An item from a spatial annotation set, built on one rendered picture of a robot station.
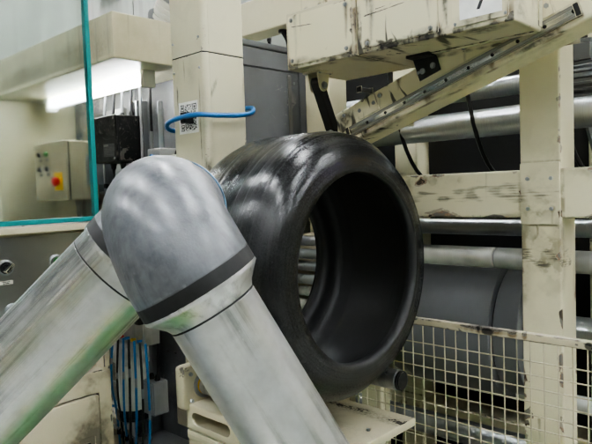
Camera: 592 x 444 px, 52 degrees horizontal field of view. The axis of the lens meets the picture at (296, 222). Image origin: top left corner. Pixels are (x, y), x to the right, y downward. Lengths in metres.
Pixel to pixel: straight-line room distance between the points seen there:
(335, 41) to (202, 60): 0.32
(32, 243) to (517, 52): 1.18
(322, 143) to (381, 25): 0.37
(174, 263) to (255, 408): 0.14
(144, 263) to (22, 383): 0.24
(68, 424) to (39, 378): 0.92
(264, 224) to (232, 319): 0.55
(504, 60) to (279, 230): 0.65
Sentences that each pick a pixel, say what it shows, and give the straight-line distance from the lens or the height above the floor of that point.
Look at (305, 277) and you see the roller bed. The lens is 1.76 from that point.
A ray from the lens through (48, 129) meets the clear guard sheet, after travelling 1.56.
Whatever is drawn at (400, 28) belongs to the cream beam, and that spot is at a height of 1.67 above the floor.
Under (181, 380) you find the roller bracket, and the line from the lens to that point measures 1.40.
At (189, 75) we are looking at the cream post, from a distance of 1.49.
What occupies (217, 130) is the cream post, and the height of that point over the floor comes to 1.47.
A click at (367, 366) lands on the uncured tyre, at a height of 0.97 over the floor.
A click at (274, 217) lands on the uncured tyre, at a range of 1.06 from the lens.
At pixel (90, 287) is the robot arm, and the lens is 0.66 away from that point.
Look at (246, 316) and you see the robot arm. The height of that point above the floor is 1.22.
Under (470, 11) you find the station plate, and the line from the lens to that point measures 1.33.
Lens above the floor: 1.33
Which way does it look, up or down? 3 degrees down
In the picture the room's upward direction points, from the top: 2 degrees counter-clockwise
